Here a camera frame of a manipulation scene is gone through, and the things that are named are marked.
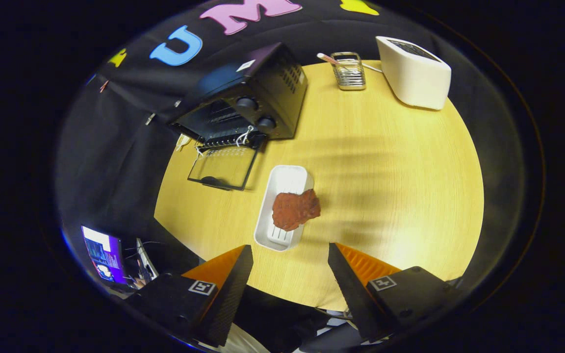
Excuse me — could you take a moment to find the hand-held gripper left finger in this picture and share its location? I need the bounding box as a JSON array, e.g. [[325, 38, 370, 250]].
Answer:
[[126, 245, 254, 347]]

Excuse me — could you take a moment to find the white bread toaster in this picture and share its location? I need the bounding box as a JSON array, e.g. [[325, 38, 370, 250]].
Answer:
[[376, 36, 452, 110]]

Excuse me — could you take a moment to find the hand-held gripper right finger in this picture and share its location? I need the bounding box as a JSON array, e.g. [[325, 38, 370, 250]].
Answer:
[[328, 242, 460, 344]]

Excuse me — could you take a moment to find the white plastic tray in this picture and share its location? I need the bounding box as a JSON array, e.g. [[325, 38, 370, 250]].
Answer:
[[254, 165, 315, 252]]

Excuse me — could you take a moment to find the red-brown meat piece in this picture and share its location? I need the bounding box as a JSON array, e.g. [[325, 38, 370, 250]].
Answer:
[[272, 189, 321, 232]]

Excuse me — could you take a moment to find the metal wire basket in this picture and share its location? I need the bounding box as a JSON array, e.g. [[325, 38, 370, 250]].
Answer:
[[317, 51, 366, 91]]

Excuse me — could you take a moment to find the black toaster oven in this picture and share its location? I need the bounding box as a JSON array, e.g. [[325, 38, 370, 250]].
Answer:
[[167, 42, 308, 192]]

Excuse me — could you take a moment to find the computer monitor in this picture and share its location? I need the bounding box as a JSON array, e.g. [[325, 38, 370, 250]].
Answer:
[[81, 226, 127, 285]]

